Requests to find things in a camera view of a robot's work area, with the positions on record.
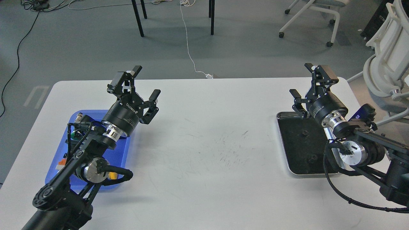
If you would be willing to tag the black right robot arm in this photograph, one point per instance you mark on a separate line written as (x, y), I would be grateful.
(353, 148)

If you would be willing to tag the blue plastic tray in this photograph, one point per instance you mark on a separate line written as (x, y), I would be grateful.
(92, 146)

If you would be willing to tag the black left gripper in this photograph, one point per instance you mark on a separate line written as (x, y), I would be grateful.
(129, 109)

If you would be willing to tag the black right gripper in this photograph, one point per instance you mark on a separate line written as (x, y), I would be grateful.
(325, 103)

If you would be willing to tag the silver metal connector plug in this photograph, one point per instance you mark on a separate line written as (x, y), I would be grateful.
(78, 118)

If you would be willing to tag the yellow push button switch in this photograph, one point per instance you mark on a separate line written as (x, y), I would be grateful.
(112, 176)

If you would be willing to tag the green button black switch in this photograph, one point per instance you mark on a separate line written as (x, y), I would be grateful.
(75, 135)

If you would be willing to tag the white office chair right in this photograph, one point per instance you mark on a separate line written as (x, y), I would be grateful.
(385, 73)

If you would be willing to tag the black table legs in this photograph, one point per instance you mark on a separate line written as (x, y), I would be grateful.
(183, 3)

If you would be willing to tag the green push button orange base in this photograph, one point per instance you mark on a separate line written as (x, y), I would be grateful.
(61, 163)

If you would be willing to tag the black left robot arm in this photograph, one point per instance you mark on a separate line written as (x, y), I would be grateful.
(65, 202)

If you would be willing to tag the silver metal tray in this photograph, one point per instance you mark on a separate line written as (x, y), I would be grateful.
(303, 155)

